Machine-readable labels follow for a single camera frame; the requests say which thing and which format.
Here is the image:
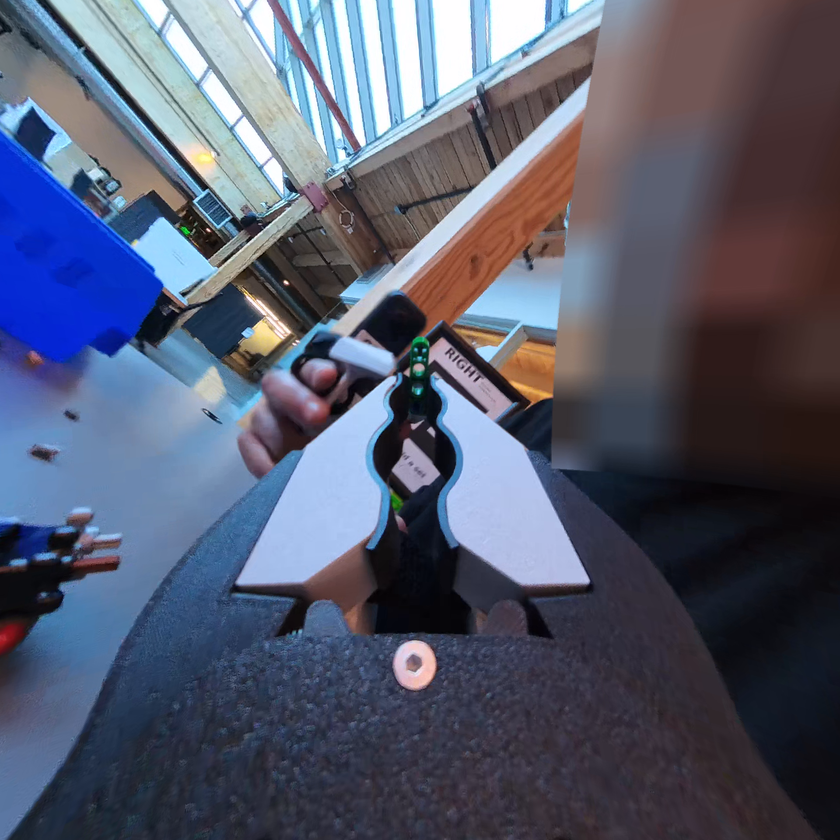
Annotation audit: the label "small black lego assembly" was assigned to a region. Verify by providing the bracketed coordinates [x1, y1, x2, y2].
[0, 507, 123, 657]

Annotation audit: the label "wooden pillar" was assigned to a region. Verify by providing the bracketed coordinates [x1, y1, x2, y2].
[331, 79, 592, 336]

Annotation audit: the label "green lego beam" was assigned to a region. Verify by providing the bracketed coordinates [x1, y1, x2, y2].
[407, 336, 432, 417]

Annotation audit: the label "white board panel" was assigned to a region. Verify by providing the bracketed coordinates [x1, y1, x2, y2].
[134, 217, 217, 293]

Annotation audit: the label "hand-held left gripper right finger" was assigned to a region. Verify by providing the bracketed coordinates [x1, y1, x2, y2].
[427, 378, 592, 633]

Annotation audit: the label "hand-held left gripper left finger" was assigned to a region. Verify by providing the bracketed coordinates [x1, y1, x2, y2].
[234, 377, 401, 632]

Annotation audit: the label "person's right hand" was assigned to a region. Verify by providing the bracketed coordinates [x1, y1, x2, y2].
[238, 360, 345, 479]

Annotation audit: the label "black framed marker sign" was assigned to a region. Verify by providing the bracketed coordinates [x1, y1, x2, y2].
[387, 320, 531, 496]

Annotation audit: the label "blue plastic bin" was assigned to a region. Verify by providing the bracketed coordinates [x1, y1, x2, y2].
[0, 128, 164, 363]

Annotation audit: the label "scattered loose lego pieces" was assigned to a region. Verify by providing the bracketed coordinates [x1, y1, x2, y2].
[23, 351, 225, 463]

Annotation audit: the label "person's dark sweater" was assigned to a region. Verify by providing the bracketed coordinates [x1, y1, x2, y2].
[505, 397, 840, 840]

